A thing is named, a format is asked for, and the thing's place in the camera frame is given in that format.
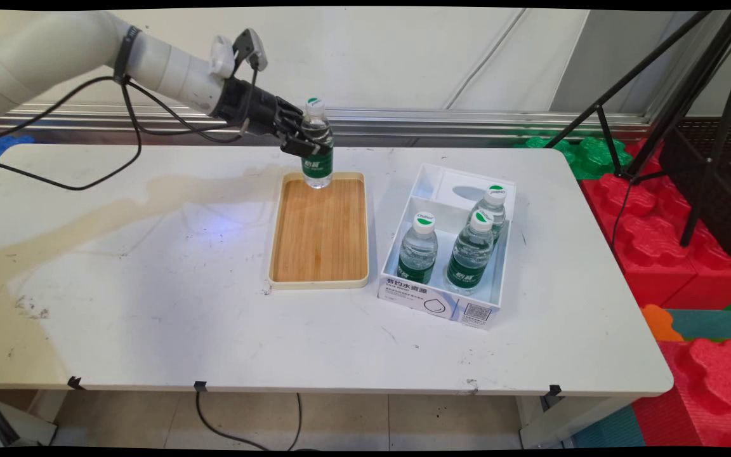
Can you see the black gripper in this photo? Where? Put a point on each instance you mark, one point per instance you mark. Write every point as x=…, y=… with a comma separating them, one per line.
x=251, y=108

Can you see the small clear water bottle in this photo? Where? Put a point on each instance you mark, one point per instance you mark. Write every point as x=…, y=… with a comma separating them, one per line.
x=494, y=212
x=318, y=172
x=470, y=254
x=417, y=254

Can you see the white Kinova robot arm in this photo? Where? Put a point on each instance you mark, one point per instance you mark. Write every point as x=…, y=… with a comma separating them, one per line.
x=54, y=51

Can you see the bamboo tray with cream rim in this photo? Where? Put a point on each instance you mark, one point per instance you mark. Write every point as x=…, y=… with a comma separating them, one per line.
x=318, y=235

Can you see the white printed cardboard box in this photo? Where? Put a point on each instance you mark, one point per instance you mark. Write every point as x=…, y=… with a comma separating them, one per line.
x=467, y=311

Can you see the black tape piece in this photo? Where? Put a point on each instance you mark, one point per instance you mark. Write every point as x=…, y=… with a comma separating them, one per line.
x=75, y=383
x=554, y=390
x=200, y=385

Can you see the green foam block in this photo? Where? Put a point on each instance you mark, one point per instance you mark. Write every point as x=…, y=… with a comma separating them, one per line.
x=594, y=158

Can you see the large red foam block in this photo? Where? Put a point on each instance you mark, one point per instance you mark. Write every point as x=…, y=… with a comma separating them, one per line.
x=651, y=241

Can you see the black tripod stand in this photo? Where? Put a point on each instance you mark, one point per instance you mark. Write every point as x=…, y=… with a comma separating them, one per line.
x=676, y=105

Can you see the white table leg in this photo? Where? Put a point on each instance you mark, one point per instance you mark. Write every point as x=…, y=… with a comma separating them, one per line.
x=562, y=422

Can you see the orange foam block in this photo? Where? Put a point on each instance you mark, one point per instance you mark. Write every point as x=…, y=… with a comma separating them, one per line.
x=660, y=324

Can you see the dark brown cabinet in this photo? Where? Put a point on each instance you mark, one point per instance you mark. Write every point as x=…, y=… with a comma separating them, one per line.
x=714, y=190

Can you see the teal floor mat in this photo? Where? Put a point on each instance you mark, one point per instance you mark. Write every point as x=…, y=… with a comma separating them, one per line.
x=711, y=324

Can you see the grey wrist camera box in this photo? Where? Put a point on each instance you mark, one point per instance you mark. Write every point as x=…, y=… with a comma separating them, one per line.
x=252, y=47

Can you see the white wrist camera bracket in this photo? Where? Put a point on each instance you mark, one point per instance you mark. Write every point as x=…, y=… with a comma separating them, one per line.
x=221, y=57

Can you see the aluminium wall rail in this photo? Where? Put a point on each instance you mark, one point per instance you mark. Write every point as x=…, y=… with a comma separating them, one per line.
x=467, y=124

